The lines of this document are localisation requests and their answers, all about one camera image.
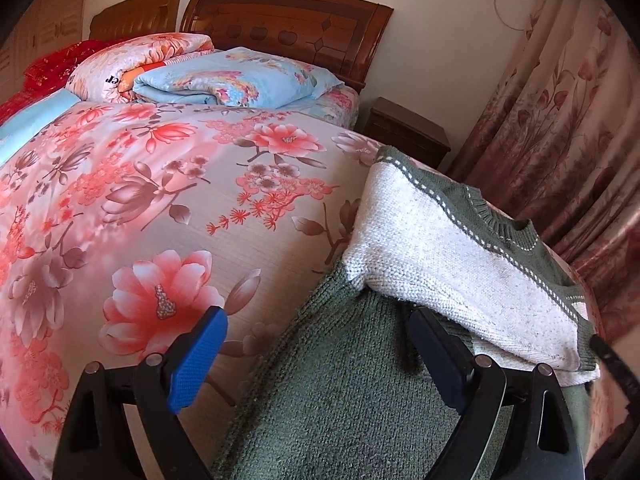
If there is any dark wooden nightstand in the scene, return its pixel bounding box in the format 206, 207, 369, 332
362, 97, 452, 170

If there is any folded light blue floral quilt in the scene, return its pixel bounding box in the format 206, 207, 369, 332
132, 46, 332, 109

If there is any green and white knit sweater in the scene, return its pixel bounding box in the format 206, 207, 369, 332
212, 145, 601, 480

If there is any beige panelled wardrobe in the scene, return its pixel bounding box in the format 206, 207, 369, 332
0, 0, 92, 103

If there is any plain wooden headboard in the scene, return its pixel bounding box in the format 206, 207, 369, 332
88, 0, 183, 43

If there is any red patterned blanket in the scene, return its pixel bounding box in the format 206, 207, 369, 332
0, 38, 126, 126

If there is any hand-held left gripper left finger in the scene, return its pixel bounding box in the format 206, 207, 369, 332
52, 305, 229, 480

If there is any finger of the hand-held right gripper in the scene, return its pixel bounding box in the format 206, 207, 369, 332
589, 334, 640, 402

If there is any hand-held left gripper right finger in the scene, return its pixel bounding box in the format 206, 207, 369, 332
407, 307, 586, 480

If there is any pink floral curtain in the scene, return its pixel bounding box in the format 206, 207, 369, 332
442, 0, 640, 341

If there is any folded pink floral quilt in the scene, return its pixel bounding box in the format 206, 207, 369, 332
66, 32, 216, 106

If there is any plain light blue cloth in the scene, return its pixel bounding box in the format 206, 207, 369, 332
0, 91, 81, 163

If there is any pink floral bed sheet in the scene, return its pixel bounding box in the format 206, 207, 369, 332
0, 82, 613, 480

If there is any carved wooden headboard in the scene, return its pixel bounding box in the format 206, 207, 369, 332
179, 0, 394, 95

